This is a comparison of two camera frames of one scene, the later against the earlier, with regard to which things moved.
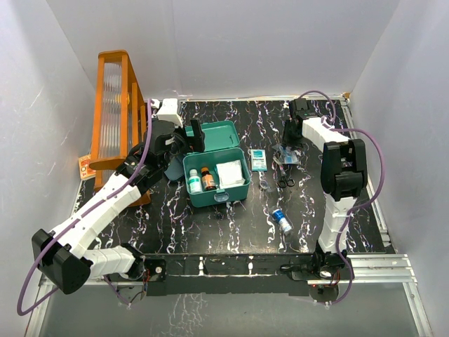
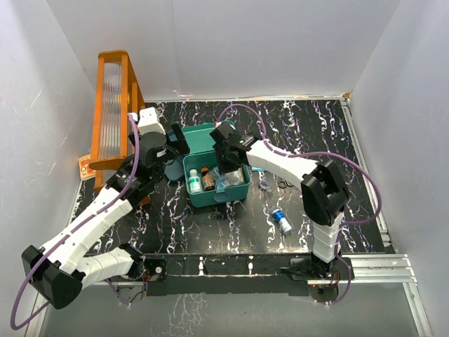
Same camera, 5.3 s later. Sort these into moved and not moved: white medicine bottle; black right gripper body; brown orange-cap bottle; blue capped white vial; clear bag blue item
Moved: black right gripper body; clear bag blue item
Not moved: brown orange-cap bottle; blue capped white vial; white medicine bottle
